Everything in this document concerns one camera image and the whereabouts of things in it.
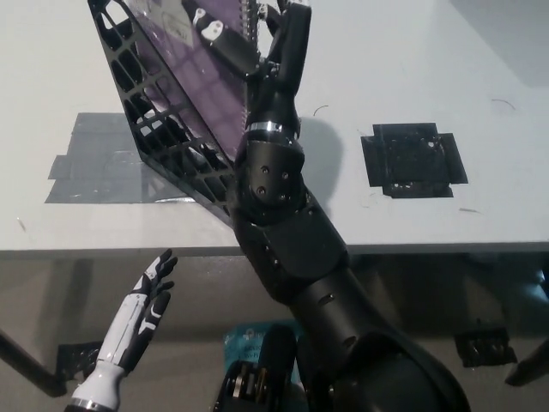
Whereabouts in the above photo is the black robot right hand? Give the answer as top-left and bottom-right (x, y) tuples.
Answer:
(190, 0), (313, 133)

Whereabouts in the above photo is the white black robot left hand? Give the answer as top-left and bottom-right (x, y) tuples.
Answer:
(96, 248), (179, 375)

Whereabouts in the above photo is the purple spiral notebook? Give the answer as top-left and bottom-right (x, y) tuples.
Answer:
(130, 0), (263, 161)

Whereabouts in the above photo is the black mesh magazine stand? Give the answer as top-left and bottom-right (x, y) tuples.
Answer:
(87, 0), (242, 228)

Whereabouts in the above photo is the black table leg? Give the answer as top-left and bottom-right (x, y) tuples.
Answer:
(504, 342), (549, 386)
(0, 330), (69, 398)

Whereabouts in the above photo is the black square tape patch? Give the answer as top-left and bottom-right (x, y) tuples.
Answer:
(359, 122), (468, 199)

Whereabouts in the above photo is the grey tape patch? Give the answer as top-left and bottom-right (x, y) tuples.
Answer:
(44, 112), (202, 204)

